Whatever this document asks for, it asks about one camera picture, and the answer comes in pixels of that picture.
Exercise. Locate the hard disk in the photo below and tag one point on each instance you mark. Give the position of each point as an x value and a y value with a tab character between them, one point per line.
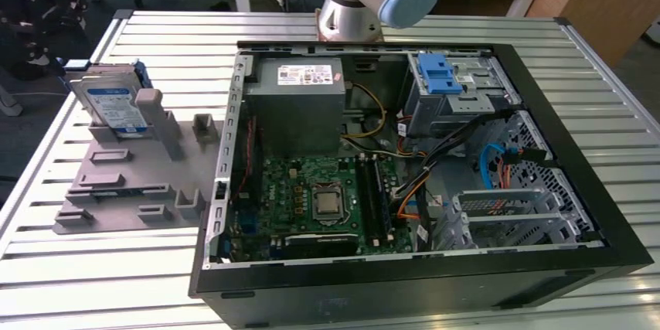
110	106

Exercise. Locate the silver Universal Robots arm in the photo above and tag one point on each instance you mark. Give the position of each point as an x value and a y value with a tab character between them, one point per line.
350	17

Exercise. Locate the metal disk bay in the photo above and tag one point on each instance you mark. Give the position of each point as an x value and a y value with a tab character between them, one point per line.
514	218

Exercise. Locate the white table leg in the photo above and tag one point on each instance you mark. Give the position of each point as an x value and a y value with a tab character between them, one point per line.
9	106

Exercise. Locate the grey parts rack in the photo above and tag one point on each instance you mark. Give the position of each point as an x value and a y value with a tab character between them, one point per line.
138	175

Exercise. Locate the grey power supply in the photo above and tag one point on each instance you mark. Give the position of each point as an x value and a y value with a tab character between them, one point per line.
293	121

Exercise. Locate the green motherboard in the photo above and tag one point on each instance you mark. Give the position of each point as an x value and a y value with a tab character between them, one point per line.
329	167

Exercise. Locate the silver CPU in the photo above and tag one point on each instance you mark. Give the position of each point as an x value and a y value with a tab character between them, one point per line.
328	203

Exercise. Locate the blue drive latch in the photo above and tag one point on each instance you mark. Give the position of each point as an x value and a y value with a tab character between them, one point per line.
437	75

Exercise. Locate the metal optical drive cage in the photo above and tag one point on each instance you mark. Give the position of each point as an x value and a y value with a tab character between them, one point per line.
428	113

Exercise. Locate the black graphics card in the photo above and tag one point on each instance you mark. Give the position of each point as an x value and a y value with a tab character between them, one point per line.
318	243

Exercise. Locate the black RAM stick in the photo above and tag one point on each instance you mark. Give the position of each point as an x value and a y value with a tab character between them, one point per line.
382	198

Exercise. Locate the black PC case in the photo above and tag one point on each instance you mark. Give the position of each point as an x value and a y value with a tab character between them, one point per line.
412	291

